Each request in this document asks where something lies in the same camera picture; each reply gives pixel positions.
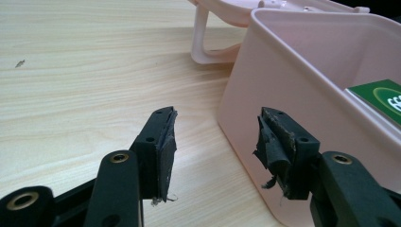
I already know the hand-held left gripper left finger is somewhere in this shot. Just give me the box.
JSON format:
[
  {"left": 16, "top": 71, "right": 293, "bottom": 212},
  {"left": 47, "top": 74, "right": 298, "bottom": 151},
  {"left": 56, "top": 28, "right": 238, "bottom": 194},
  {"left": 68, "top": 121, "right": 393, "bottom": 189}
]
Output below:
[{"left": 82, "top": 106, "right": 179, "bottom": 227}]

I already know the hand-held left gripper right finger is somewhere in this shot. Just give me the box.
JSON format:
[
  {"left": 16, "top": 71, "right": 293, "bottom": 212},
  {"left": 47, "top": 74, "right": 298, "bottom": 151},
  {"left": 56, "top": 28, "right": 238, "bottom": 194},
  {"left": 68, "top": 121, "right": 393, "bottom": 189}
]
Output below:
[{"left": 253, "top": 106, "right": 401, "bottom": 227}]

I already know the pink plastic storage box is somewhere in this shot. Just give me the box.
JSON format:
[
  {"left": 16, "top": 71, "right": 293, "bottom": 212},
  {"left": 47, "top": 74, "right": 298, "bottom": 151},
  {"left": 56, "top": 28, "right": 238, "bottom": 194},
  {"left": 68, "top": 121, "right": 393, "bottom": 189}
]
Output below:
[{"left": 188, "top": 0, "right": 401, "bottom": 227}]

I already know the green and white carton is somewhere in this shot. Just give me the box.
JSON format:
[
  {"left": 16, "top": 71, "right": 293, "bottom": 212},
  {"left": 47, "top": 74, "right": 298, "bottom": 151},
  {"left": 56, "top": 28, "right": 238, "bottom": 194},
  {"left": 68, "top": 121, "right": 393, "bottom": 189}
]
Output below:
[{"left": 343, "top": 79, "right": 401, "bottom": 129}]

